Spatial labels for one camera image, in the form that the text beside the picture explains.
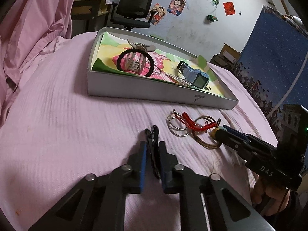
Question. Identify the colourful printed cloth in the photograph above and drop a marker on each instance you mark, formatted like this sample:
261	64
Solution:
108	50

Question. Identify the blue printed fabric wardrobe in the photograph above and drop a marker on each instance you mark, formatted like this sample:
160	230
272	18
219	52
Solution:
269	53

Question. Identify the black hair clip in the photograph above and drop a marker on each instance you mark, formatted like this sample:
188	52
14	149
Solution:
154	146

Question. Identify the silver bangle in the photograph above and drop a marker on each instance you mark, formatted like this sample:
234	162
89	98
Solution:
168	121
180	136
159	72

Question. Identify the green hanging pouch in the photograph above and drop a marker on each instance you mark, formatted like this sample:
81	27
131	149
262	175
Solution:
212	18

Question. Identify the cartoon family wall poster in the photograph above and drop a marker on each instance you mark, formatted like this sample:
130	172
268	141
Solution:
157	14

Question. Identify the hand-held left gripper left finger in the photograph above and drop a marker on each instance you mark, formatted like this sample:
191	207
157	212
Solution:
143	163

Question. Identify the pink curtain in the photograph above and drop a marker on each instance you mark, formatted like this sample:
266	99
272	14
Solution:
28	28

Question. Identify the person's right hand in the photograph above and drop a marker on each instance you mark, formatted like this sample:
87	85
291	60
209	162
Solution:
262	192

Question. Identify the anime wall poster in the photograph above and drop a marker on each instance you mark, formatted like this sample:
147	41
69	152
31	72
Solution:
176	6

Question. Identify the grey cardboard box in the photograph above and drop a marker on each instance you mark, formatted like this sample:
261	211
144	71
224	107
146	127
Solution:
144	91

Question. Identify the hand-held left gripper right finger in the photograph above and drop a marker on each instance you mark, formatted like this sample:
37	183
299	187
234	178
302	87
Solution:
164	166

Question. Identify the pink floral bedsheet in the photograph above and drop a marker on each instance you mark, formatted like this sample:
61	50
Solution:
72	125

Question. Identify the black bag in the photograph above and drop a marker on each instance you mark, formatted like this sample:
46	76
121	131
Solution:
220	61

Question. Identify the blue smartwatch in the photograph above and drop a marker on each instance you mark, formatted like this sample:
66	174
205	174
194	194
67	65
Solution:
198	79

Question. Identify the beige hair claw clip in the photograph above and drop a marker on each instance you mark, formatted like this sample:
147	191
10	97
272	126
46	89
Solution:
134	65

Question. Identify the brown cardboard box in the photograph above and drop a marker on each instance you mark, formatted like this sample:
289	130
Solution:
229	53

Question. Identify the white plastic bag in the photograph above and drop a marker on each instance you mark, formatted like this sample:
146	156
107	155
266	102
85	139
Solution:
293	21

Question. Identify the black office chair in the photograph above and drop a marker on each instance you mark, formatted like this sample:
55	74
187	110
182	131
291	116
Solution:
134	2

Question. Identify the red paper wall decoration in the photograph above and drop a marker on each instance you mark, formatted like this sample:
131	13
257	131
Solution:
228	8

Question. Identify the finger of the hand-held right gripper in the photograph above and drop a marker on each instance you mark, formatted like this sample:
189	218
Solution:
228	142
235	134

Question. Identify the wooden desk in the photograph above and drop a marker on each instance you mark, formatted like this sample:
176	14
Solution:
81	4

